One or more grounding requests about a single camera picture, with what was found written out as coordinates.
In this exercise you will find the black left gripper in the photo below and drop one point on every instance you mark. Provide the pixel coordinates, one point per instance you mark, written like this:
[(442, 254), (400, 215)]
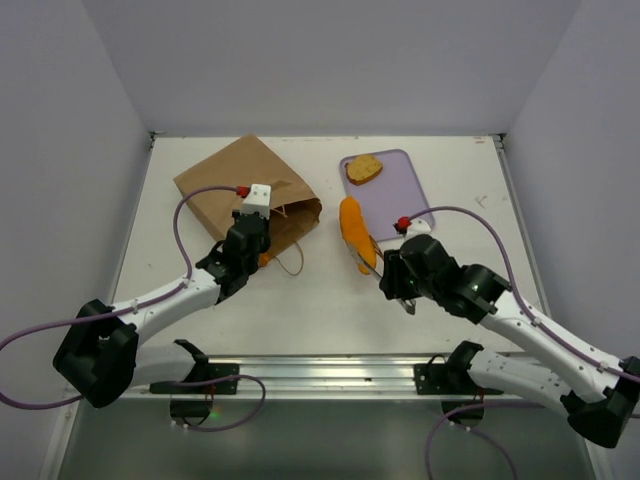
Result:
[(265, 240)]

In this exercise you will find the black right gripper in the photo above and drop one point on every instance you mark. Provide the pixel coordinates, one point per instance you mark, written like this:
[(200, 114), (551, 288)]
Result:
[(391, 275)]

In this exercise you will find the steel kitchen tongs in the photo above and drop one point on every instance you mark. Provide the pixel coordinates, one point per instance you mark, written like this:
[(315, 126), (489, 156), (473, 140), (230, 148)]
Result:
[(408, 305)]

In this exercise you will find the brown paper bag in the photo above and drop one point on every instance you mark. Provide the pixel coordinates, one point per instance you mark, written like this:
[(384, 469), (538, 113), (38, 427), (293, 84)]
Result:
[(295, 208)]

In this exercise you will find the long orange bread loaf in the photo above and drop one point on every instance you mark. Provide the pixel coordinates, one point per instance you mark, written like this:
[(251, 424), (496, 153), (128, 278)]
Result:
[(356, 235)]

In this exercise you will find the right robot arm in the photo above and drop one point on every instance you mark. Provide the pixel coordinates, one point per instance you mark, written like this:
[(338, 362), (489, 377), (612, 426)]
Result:
[(595, 391)]

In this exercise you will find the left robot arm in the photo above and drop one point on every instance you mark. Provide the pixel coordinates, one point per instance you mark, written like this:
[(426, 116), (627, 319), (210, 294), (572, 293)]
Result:
[(107, 352)]

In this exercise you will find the small orange bread roll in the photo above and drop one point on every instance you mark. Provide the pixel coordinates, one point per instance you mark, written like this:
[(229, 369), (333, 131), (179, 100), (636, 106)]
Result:
[(264, 260)]

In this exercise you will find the lilac plastic tray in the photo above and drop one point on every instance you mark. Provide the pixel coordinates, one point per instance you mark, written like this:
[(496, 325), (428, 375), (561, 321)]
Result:
[(396, 192)]

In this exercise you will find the toast slice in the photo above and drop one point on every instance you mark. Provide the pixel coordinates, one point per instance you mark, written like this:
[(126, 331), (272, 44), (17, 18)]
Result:
[(363, 169)]

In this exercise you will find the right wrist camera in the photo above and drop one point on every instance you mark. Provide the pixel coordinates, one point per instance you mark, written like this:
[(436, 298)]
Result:
[(408, 228)]

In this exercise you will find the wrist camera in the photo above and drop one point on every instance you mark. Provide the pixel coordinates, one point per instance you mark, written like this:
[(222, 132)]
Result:
[(408, 228), (257, 201)]

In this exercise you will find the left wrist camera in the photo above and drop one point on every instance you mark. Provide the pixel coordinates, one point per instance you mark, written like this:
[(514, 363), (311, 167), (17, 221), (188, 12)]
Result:
[(257, 201)]

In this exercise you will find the aluminium mounting rail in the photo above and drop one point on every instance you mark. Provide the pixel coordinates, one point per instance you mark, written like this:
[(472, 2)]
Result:
[(339, 377)]

